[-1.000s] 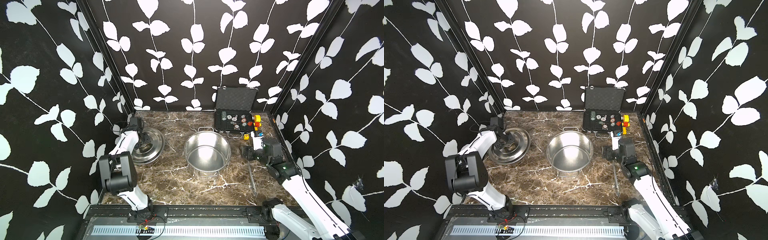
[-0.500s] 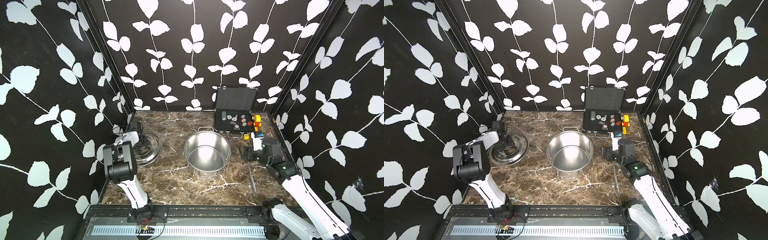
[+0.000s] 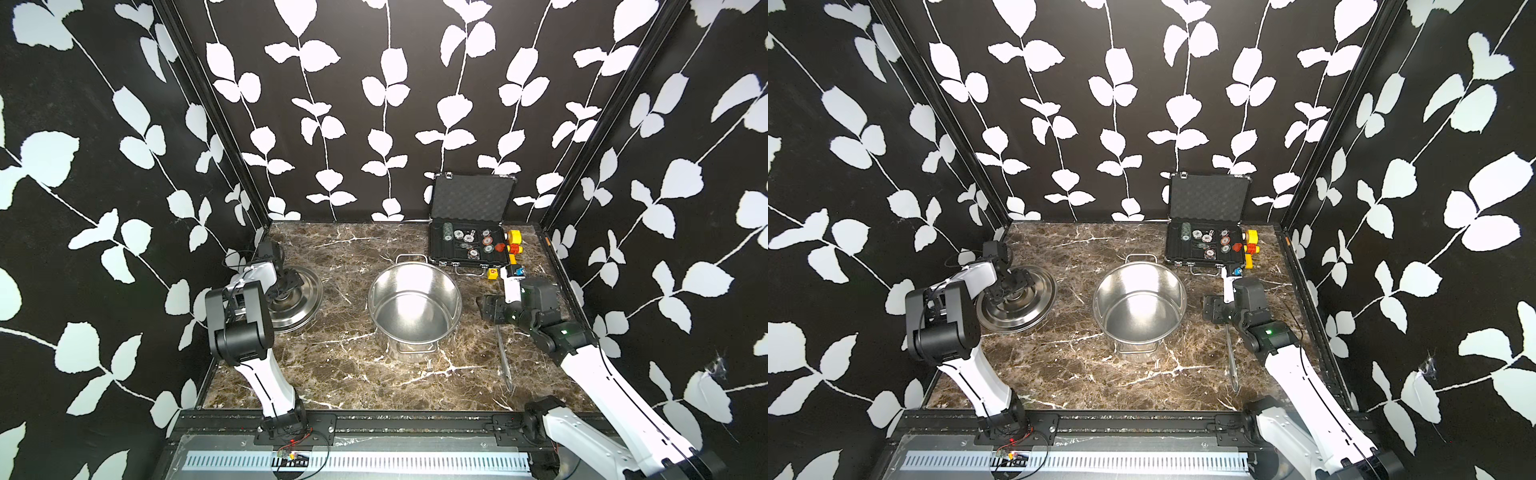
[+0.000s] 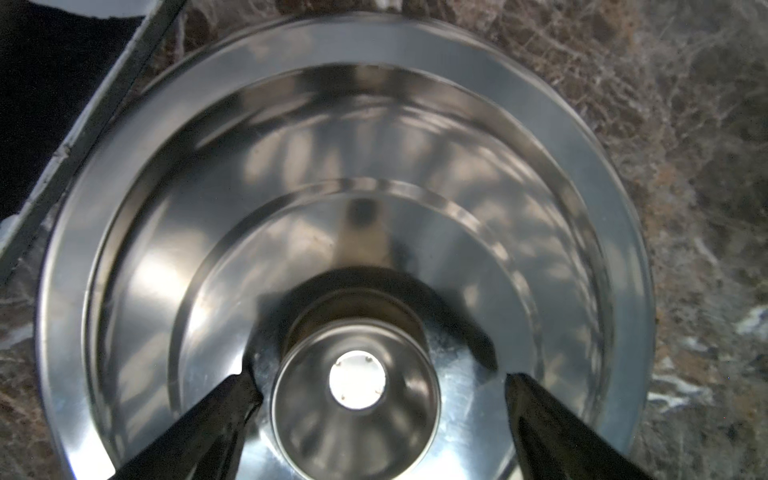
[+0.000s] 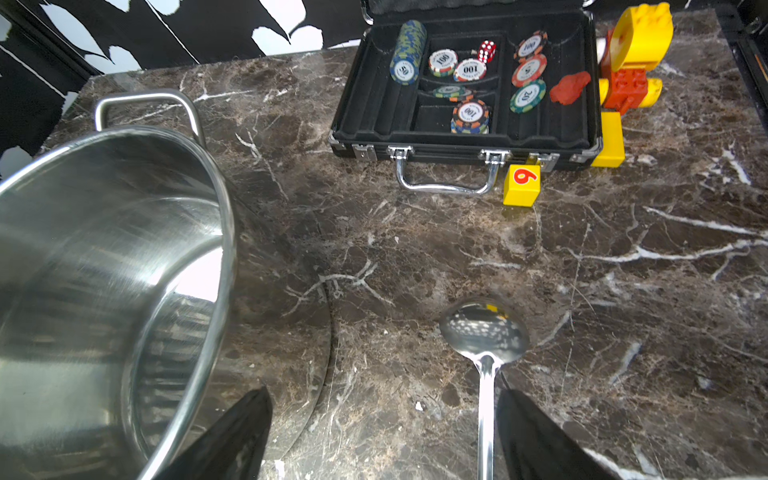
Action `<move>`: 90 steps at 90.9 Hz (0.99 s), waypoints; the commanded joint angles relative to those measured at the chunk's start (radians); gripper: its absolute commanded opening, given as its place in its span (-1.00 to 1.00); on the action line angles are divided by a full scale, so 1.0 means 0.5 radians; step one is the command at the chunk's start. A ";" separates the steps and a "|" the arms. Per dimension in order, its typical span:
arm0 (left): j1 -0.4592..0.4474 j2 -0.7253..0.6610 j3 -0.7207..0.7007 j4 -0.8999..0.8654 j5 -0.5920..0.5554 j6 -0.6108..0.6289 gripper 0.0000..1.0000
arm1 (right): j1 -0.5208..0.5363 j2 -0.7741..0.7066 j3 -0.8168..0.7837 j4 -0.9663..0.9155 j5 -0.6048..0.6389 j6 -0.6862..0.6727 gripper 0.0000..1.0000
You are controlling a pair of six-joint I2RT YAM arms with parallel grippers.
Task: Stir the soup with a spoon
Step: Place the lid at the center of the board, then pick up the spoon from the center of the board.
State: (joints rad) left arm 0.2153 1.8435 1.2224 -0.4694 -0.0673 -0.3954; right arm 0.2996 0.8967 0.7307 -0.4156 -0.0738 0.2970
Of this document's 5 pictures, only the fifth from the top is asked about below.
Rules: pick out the stainless steel pot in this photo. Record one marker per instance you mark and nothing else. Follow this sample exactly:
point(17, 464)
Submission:
point(117, 262)

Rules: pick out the green white poker chip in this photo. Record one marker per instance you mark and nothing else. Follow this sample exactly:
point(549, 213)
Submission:
point(528, 97)

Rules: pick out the blue green chip stack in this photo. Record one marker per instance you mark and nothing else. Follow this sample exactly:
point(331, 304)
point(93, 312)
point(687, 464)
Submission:
point(408, 53)

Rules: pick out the red translucent die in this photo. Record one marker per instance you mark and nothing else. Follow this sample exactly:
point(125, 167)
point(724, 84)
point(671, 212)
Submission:
point(487, 51)

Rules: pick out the red plastic piece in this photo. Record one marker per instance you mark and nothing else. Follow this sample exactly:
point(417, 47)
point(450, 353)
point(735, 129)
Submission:
point(570, 88)

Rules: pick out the long steel spoon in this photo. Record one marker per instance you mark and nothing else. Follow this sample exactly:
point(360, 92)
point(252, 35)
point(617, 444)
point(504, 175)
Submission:
point(487, 332)

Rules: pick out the orange blue chip stack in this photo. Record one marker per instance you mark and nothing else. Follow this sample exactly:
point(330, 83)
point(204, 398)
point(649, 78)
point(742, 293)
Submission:
point(470, 117)

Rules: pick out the yellow red toy block figure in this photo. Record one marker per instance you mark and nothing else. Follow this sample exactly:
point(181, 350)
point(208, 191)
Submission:
point(635, 47)

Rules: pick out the yellow number cube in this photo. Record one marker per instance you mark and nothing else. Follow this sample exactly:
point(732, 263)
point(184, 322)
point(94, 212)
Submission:
point(522, 185)

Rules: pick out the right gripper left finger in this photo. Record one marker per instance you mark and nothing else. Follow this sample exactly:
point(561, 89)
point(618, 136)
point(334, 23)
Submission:
point(233, 448)

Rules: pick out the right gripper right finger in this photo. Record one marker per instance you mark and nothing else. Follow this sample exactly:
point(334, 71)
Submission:
point(535, 447)

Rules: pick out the black poker chip case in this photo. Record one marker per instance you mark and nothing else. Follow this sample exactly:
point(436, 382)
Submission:
point(480, 83)

